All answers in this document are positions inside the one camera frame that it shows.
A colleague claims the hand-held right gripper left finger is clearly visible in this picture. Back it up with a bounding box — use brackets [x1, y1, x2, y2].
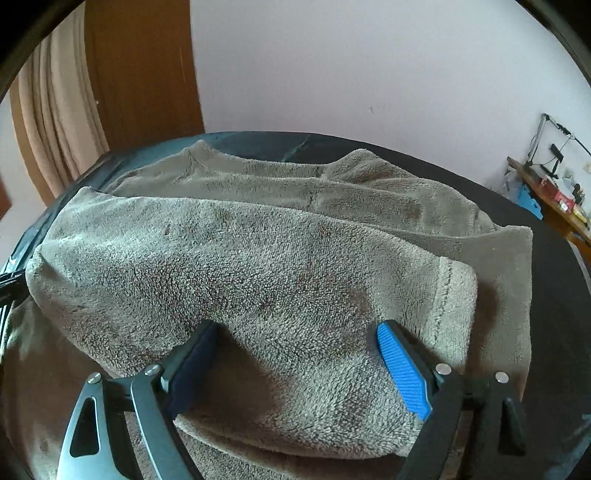
[58, 319, 221, 480]

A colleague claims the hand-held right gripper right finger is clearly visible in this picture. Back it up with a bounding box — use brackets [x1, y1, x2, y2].
[376, 320, 530, 480]

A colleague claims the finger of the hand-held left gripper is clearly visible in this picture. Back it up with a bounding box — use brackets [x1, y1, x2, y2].
[0, 270, 27, 309]

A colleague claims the grey fleece sweater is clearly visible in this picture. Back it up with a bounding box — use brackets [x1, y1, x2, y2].
[0, 140, 534, 480]

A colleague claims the beige curtain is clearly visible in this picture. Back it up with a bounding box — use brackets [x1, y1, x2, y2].
[15, 18, 112, 172]

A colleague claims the blue storage box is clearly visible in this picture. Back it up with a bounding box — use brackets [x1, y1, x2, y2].
[516, 184, 544, 221]

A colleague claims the wooden desk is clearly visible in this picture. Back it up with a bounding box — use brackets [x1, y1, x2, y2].
[506, 156, 591, 246]

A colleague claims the red box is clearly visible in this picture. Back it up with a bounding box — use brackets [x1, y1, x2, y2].
[551, 182, 576, 205]

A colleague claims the brown wooden door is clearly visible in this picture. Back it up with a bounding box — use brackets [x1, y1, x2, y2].
[85, 0, 205, 154]

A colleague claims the black desk lamp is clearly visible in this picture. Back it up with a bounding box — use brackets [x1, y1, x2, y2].
[526, 113, 591, 179]

